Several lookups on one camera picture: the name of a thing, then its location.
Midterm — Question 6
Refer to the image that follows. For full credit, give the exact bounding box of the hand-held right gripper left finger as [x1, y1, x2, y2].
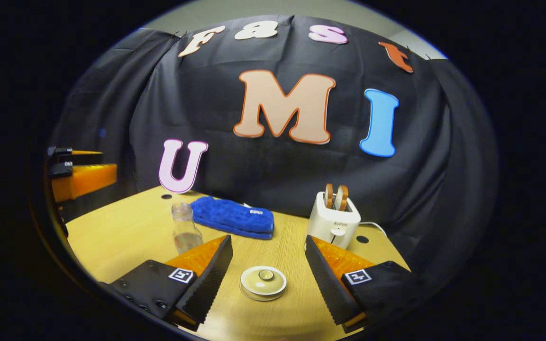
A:
[104, 234, 234, 332]

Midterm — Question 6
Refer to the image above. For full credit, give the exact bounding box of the cream ceramic teacup lid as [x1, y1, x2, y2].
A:
[240, 265, 288, 297]

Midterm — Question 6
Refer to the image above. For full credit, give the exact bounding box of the clear plastic water bottle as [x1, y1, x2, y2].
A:
[171, 202, 204, 256]

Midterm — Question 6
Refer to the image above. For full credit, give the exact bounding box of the white toaster cable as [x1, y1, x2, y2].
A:
[359, 221, 388, 238]

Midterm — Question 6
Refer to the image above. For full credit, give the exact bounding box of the white toaster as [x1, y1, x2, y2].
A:
[306, 191, 362, 251]

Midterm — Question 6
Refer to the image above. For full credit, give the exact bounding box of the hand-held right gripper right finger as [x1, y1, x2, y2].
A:
[304, 235, 426, 334]

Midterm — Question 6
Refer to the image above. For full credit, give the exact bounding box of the black backdrop cloth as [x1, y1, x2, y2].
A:
[48, 14, 499, 287]

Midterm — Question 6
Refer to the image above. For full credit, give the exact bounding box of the blue folded towel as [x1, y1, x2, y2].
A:
[190, 196, 275, 241]

